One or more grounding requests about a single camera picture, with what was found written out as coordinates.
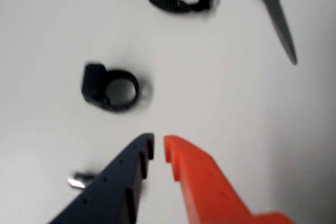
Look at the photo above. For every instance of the black AA battery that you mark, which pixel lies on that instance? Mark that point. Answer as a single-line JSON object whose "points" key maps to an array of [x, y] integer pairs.
{"points": [[78, 180]]}

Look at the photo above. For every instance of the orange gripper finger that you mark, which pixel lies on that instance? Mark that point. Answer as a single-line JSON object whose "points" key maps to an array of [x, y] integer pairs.
{"points": [[204, 187]]}

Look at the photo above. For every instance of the dark navy gripper finger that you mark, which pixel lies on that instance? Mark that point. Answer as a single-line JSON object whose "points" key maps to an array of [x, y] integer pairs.
{"points": [[115, 187]]}

